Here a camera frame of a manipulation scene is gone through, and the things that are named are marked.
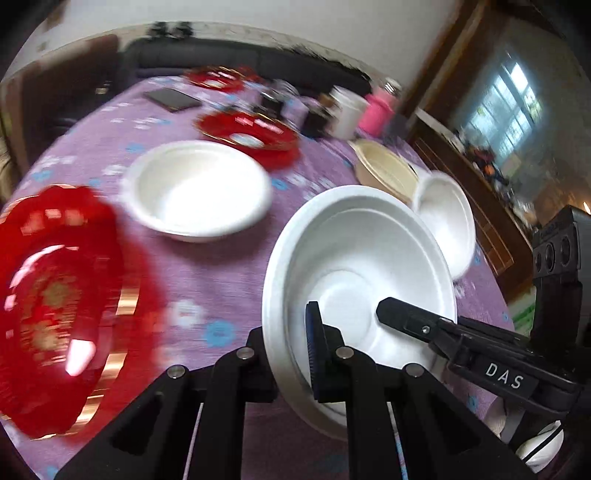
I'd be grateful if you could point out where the black smartphone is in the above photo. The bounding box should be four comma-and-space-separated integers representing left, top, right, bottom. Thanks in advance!
142, 87, 205, 114

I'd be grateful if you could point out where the pink knit-sleeved bottle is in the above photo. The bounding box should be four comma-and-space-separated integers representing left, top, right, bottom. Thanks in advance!
357, 79, 403, 138

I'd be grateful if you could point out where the black jar with wooden knob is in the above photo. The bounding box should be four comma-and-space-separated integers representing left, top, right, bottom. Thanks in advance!
301, 98, 334, 140

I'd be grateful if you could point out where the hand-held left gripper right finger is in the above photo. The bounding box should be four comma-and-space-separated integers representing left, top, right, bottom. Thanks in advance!
305, 301, 536, 480

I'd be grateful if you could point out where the red plate with gold print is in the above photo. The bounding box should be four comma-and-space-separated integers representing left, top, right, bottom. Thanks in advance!
196, 110, 302, 171

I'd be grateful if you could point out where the window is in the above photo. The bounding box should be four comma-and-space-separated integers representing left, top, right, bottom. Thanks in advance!
462, 59, 542, 178

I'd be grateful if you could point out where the wooden door frame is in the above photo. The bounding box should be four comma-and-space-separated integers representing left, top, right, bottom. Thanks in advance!
401, 0, 492, 121

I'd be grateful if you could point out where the black sofa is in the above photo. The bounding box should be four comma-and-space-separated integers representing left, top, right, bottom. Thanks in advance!
121, 36, 372, 101

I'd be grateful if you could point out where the white plastic jar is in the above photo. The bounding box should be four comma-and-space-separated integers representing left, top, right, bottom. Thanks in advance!
329, 85, 370, 142

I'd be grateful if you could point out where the cabinet clutter pile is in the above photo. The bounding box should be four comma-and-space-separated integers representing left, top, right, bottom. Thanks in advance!
451, 131, 539, 220

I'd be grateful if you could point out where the person's right hand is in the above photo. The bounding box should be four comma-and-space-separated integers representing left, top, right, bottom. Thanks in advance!
516, 422, 565, 472

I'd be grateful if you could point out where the large red gold-rimmed plate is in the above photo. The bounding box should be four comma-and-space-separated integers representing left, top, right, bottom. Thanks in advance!
0, 184, 164, 445

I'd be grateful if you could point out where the large white foam bowl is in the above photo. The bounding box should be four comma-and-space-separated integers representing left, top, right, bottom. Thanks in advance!
262, 185, 459, 440

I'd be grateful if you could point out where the green white packaging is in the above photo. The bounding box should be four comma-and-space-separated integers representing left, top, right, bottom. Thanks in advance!
512, 288, 537, 335

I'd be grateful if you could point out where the small red gold-rimmed plate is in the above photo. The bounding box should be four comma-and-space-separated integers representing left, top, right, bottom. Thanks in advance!
184, 65, 262, 94

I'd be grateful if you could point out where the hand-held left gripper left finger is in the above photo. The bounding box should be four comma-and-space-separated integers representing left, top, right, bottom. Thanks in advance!
55, 328, 279, 480

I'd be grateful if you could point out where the wide white foam bowl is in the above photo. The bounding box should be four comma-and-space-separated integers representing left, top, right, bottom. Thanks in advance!
121, 140, 274, 243

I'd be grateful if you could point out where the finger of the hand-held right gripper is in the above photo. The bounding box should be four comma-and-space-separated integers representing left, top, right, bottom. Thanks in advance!
376, 297, 541, 405

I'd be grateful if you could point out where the brown chair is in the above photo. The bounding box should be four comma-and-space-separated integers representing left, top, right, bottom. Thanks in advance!
0, 33, 122, 155

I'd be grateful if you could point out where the wooden cabinet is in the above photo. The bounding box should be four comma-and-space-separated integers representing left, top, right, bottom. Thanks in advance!
410, 108, 539, 298

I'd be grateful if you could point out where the small white foam bowl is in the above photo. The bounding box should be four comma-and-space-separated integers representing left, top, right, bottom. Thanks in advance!
412, 171, 477, 281

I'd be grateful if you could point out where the beige plastic bowl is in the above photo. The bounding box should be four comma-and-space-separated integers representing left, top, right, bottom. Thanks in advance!
352, 138, 420, 205

